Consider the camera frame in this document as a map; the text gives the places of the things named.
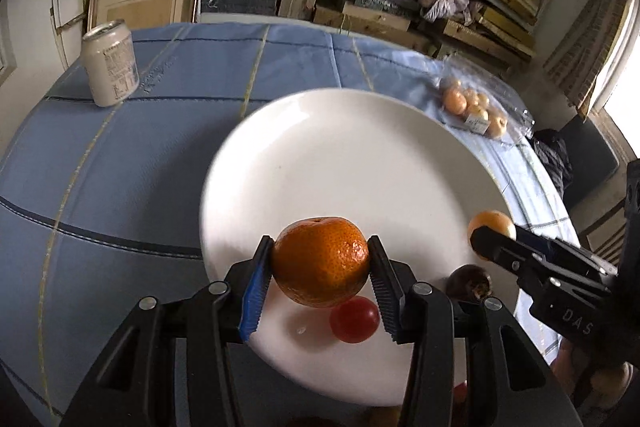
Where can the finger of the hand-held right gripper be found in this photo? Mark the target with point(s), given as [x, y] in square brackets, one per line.
[555, 252]
[500, 252]

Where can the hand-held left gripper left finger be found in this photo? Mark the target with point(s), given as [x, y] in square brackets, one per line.
[255, 292]

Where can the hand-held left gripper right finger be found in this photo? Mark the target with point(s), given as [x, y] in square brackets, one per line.
[382, 297]

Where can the pale peach fruit with mark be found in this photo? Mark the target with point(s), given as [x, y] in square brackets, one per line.
[492, 222]

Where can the orange mandarin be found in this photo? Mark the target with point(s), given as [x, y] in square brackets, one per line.
[320, 262]

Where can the white round plate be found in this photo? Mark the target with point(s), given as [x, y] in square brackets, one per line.
[340, 157]

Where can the pile of small yellow fruits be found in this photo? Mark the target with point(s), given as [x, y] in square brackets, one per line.
[456, 101]

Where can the person's right hand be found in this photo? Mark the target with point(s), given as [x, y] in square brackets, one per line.
[612, 384]

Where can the red cherry tomato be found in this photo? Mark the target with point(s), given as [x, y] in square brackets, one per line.
[355, 319]

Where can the small dark maroon fruit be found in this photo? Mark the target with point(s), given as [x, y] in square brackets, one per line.
[465, 282]

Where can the black bag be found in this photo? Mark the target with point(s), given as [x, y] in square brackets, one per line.
[552, 157]

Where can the dark chair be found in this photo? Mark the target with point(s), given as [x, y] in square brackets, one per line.
[595, 162]

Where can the small red fruit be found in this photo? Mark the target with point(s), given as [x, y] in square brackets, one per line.
[459, 394]

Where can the clear plastic clamshell box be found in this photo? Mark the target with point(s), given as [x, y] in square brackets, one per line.
[505, 97]

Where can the blue checked tablecloth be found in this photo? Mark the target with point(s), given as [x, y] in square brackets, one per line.
[125, 187]

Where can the woven window blind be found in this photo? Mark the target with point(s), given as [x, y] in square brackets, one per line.
[585, 42]

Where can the stack of tan woven boxes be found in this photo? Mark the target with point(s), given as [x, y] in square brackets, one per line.
[380, 24]

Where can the white drink can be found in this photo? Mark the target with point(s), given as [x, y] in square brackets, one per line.
[112, 67]

